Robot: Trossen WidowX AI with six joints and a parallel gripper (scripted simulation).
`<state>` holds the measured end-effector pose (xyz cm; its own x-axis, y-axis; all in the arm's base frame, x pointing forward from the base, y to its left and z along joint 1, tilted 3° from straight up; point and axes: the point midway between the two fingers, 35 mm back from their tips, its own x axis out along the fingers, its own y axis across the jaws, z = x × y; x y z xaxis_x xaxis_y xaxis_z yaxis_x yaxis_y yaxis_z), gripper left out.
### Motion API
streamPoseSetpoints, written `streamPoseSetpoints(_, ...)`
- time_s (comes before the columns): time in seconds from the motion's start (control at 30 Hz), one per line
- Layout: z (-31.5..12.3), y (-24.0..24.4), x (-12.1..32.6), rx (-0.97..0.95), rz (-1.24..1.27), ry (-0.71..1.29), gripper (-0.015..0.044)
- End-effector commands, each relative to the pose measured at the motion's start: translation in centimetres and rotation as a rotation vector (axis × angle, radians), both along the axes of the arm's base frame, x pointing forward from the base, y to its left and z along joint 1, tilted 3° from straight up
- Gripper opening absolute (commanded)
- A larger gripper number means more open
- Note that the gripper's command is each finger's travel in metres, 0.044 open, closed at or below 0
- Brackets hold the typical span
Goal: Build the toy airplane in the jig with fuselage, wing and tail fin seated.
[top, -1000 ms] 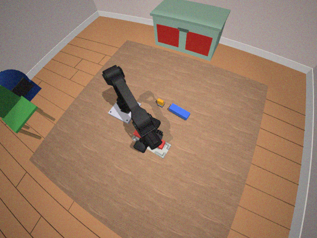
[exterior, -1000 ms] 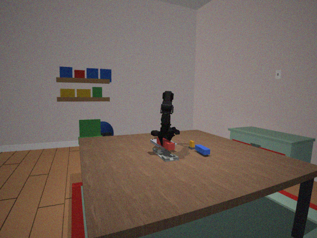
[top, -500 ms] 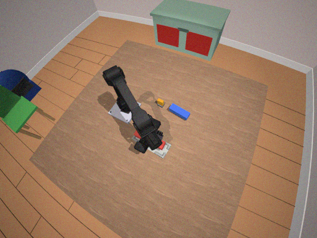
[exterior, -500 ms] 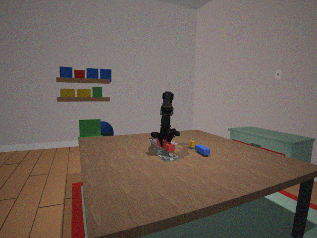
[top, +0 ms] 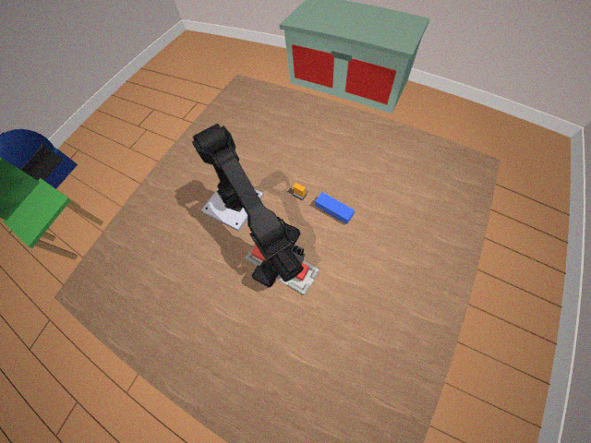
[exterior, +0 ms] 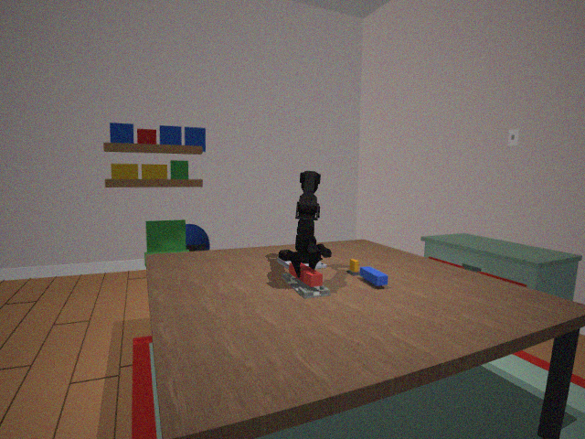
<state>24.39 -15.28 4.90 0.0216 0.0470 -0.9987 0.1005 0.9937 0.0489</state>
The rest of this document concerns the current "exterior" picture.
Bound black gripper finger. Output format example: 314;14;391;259
309;258;323;269
291;260;302;278

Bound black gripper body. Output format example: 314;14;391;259
279;236;332;262

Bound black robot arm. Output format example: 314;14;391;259
295;171;324;264

